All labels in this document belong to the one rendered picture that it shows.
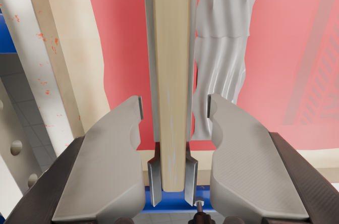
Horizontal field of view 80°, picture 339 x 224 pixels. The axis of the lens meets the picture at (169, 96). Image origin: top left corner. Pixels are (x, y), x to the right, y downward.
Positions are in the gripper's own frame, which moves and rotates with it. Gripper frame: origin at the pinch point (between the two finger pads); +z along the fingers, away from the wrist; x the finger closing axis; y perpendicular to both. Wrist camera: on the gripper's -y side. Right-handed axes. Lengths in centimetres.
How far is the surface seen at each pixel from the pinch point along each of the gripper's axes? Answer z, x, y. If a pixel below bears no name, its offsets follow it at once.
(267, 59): 16.7, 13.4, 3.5
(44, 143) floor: 110, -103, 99
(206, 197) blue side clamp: 11.8, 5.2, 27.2
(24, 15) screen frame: 12.9, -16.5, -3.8
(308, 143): 16.7, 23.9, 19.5
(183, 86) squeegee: 6.1, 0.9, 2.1
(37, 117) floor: 110, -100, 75
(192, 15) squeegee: 12.6, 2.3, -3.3
